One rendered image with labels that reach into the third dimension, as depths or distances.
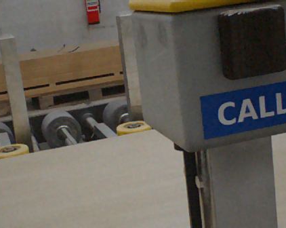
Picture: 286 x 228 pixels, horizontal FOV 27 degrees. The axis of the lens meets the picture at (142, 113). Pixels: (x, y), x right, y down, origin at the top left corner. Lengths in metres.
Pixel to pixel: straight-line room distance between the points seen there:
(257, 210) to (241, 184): 0.02
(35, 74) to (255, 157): 5.94
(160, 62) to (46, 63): 5.94
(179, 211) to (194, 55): 0.61
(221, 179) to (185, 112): 0.05
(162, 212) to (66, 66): 5.44
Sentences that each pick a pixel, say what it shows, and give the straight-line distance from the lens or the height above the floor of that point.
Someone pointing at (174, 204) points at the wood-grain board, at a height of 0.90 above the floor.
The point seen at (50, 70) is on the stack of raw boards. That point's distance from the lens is 6.23.
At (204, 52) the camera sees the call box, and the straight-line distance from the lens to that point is 0.26.
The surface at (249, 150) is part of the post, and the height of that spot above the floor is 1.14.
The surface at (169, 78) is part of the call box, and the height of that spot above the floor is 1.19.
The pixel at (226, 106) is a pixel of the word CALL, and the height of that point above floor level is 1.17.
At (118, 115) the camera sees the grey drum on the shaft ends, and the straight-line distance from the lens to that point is 1.82.
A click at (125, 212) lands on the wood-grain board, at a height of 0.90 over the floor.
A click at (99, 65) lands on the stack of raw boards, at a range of 6.33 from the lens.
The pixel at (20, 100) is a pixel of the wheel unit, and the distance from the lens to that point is 1.37.
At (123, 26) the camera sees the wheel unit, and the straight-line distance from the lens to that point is 1.40.
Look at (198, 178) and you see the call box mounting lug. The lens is 0.30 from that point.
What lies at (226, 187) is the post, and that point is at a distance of 0.30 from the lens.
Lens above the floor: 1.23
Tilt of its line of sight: 13 degrees down
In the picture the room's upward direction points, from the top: 7 degrees counter-clockwise
